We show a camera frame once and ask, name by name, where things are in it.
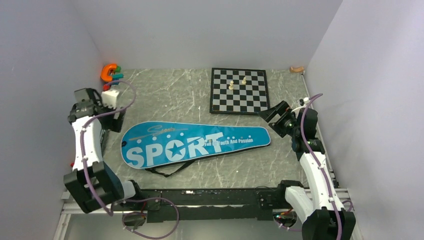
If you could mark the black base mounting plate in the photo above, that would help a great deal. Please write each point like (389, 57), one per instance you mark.
(259, 203)

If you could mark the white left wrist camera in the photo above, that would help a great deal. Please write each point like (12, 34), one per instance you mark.
(109, 97)

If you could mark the blue racket bag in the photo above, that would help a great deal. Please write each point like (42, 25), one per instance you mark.
(152, 144)

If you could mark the black white chessboard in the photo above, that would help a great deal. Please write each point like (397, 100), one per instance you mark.
(247, 99)

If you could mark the green teal toy blocks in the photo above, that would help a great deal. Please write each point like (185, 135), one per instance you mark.
(116, 73)

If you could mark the tan wooden arch block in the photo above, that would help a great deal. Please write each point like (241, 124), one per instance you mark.
(299, 69)

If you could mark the aluminium frame rail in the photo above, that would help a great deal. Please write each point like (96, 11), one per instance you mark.
(74, 224)

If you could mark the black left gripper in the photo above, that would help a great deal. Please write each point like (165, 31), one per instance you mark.
(113, 124)

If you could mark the cream chess piece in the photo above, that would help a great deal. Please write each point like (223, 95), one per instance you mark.
(243, 80)

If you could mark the black shuttlecock tube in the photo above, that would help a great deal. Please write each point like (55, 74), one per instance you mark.
(104, 136)

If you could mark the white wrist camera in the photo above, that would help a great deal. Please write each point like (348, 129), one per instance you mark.
(109, 97)
(302, 104)

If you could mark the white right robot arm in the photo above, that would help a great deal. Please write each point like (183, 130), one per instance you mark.
(322, 215)

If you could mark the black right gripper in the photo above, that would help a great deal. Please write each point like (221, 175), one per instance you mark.
(268, 114)

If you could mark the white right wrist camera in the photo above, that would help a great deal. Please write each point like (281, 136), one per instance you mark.
(302, 104)

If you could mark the orange magnet toy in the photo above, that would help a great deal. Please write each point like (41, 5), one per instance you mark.
(108, 71)

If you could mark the cream chess pawn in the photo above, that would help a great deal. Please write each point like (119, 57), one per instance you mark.
(231, 85)

